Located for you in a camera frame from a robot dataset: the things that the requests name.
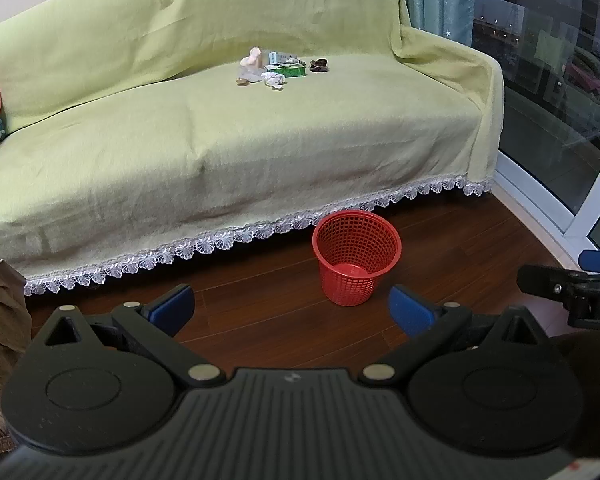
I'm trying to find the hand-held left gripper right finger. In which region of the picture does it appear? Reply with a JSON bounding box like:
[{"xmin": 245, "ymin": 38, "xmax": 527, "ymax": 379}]
[{"xmin": 359, "ymin": 284, "xmax": 562, "ymax": 387}]

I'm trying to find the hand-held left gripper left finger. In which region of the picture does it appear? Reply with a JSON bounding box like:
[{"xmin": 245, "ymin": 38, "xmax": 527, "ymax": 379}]
[{"xmin": 32, "ymin": 284, "xmax": 226, "ymax": 389}]

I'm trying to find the sofa with green cover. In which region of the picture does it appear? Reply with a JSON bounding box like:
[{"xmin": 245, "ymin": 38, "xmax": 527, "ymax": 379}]
[{"xmin": 0, "ymin": 0, "xmax": 506, "ymax": 297}]

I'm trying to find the red plastic mesh basket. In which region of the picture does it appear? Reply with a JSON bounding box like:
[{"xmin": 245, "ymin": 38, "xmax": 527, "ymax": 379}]
[{"xmin": 312, "ymin": 211, "xmax": 402, "ymax": 307}]

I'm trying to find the white window frame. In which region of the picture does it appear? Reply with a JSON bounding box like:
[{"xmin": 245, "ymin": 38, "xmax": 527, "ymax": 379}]
[{"xmin": 494, "ymin": 135, "xmax": 600, "ymax": 253}]

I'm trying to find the brown quilted cloth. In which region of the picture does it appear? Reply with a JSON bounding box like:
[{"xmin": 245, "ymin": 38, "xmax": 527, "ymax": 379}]
[{"xmin": 0, "ymin": 254, "xmax": 34, "ymax": 455}]

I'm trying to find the green and white box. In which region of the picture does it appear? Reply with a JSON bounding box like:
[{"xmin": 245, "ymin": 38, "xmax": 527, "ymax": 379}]
[{"xmin": 265, "ymin": 62, "xmax": 308, "ymax": 79}]

